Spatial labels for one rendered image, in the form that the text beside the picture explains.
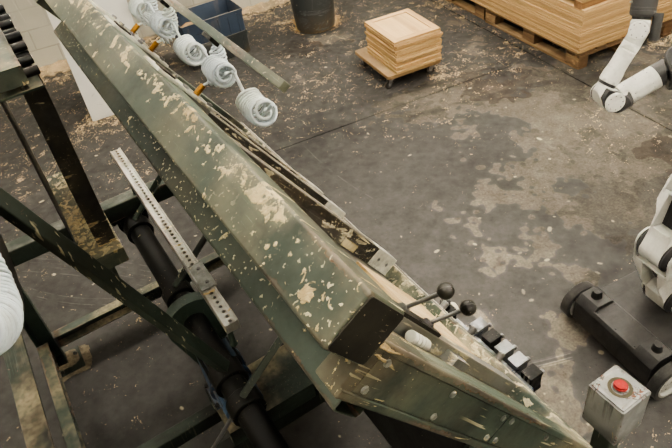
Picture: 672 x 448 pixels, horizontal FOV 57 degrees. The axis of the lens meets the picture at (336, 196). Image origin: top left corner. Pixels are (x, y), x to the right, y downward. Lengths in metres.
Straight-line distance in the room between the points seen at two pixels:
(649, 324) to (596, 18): 2.77
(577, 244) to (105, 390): 2.62
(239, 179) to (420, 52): 4.14
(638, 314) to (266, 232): 2.48
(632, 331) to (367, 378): 2.29
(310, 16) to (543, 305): 3.80
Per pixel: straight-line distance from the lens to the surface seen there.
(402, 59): 5.06
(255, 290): 1.24
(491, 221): 3.83
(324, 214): 1.95
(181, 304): 2.54
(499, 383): 1.91
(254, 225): 0.99
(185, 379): 3.31
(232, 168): 1.10
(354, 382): 0.94
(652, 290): 3.12
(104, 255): 2.50
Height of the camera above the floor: 2.55
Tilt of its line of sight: 39 degrees down
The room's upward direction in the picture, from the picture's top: 9 degrees counter-clockwise
